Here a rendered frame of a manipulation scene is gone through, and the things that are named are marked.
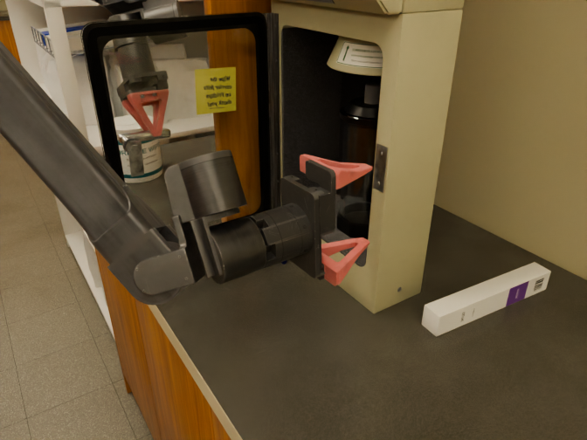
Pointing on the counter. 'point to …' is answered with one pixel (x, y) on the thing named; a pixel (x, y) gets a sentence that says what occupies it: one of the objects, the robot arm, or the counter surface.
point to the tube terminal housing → (396, 133)
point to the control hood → (361, 5)
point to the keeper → (380, 168)
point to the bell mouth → (356, 57)
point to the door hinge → (274, 106)
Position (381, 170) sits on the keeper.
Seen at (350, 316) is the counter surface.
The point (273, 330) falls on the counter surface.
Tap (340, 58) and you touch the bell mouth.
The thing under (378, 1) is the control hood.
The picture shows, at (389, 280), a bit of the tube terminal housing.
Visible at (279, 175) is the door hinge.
